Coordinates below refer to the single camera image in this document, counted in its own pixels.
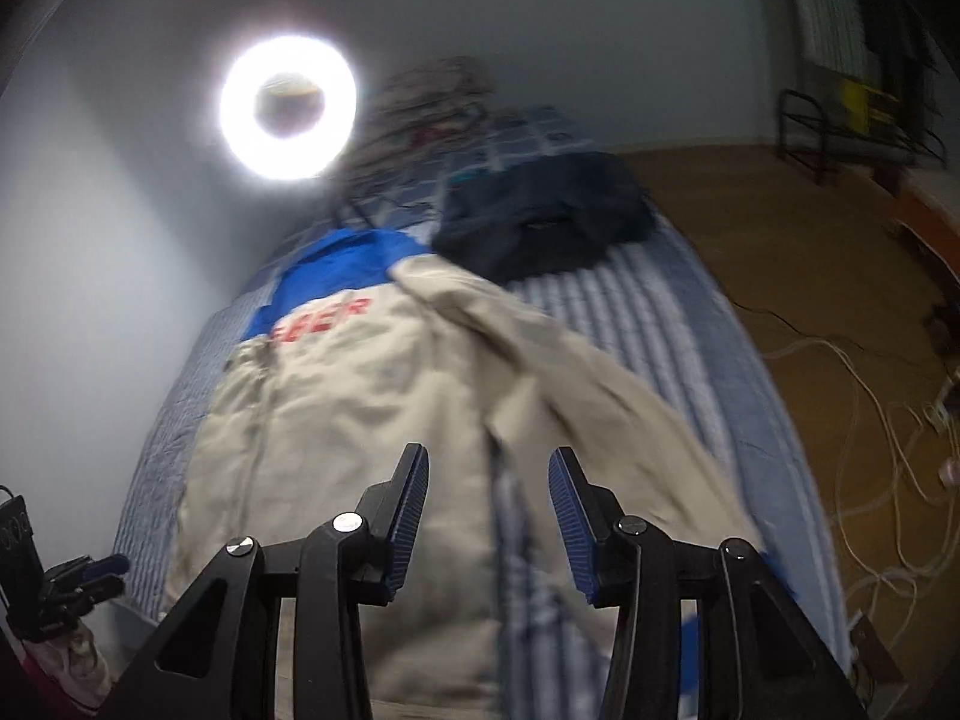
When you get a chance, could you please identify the black floor cable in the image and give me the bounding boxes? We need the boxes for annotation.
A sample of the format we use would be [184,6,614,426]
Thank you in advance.
[727,298,818,342]

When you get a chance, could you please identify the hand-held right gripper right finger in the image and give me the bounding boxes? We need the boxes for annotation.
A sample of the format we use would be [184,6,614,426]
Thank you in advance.
[547,446,871,720]

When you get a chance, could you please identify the ring light on tripod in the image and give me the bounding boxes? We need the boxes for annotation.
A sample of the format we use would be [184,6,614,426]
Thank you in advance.
[220,34,376,230]

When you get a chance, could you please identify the black metal clothes rack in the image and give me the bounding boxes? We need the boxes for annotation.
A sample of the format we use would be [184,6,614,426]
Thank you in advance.
[776,0,950,188]

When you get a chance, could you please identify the beige and blue jacket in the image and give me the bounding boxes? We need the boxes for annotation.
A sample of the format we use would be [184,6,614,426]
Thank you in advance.
[161,229,796,720]

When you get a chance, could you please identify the orange bench with white cover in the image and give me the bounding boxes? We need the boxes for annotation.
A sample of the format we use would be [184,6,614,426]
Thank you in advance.
[892,165,960,282]

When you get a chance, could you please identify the blue checked bed sheet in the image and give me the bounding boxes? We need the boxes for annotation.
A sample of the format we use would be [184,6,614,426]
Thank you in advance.
[247,106,601,301]

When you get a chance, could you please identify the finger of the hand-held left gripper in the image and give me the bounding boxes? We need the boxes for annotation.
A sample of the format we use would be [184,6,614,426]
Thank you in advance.
[46,553,133,587]
[41,576,126,620]

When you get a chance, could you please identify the person's left hand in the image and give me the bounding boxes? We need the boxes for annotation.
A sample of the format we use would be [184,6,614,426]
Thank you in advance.
[30,611,115,710]

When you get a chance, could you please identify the stack of folded floral quilts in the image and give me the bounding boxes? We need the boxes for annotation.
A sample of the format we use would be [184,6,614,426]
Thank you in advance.
[367,56,503,158]

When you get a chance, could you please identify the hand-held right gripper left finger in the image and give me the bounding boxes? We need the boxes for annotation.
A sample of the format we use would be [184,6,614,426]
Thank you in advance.
[97,442,432,720]

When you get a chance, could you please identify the dark hanging clothes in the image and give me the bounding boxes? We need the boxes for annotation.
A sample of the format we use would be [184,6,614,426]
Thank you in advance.
[847,0,942,91]

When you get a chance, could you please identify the yellow box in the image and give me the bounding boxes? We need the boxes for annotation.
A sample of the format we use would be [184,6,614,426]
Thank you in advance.
[840,79,901,137]

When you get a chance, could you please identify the person's left forearm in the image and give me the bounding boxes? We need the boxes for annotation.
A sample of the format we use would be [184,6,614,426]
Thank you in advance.
[0,649,102,720]

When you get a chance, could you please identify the striped hanging towel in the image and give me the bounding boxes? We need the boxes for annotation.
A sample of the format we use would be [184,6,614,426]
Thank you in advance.
[780,0,882,83]

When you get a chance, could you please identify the dark navy garment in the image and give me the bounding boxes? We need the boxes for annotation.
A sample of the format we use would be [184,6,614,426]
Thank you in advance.
[433,152,657,282]

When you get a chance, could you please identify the bed with striped sheet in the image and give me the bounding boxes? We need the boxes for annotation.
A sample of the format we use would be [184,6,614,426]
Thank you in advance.
[112,105,856,720]

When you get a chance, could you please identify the white floor cable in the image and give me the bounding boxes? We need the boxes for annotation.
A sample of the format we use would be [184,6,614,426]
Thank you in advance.
[757,337,960,616]

